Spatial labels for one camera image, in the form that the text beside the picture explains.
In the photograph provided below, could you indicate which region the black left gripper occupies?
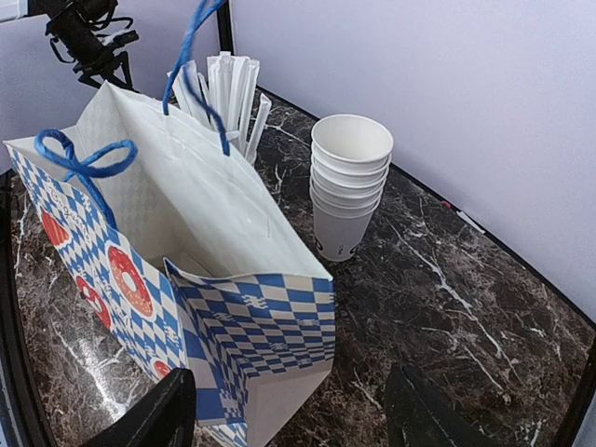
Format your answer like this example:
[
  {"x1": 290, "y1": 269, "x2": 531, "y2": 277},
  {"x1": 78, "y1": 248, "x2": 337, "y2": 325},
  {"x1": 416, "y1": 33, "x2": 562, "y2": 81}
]
[{"x1": 44, "y1": 0, "x2": 139, "y2": 91}]

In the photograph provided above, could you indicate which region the white wrapped straws bundle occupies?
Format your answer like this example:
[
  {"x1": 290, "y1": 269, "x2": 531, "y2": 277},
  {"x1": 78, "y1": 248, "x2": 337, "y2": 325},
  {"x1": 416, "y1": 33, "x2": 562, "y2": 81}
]
[{"x1": 167, "y1": 51, "x2": 272, "y2": 164}]

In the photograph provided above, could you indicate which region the stack of white paper cups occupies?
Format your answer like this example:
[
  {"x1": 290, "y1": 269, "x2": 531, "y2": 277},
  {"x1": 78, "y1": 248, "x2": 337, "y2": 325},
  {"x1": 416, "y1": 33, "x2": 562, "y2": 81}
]
[{"x1": 309, "y1": 114, "x2": 394, "y2": 262}]

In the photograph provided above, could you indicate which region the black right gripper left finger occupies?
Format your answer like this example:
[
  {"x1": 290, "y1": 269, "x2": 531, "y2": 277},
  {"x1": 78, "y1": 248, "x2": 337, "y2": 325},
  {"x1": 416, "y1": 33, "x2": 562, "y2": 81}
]
[{"x1": 88, "y1": 368, "x2": 196, "y2": 446}]

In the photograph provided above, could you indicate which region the black vertical frame post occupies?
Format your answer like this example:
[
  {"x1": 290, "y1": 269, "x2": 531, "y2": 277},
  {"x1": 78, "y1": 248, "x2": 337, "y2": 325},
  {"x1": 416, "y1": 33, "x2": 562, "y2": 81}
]
[{"x1": 552, "y1": 343, "x2": 595, "y2": 447}]

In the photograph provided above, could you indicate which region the blue checkered paper bag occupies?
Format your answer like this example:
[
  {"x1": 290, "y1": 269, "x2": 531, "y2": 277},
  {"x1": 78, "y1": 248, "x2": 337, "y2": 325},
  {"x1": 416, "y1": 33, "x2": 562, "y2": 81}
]
[{"x1": 3, "y1": 0, "x2": 337, "y2": 447}]

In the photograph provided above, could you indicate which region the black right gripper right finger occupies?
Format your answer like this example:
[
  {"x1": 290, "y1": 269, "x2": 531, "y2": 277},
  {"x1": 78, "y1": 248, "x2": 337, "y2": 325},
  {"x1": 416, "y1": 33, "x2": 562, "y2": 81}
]
[{"x1": 384, "y1": 363, "x2": 497, "y2": 447}]

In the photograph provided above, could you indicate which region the black left frame post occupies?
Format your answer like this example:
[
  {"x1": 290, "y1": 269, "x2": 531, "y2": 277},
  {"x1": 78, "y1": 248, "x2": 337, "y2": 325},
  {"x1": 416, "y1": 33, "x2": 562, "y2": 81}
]
[{"x1": 216, "y1": 0, "x2": 235, "y2": 54}]

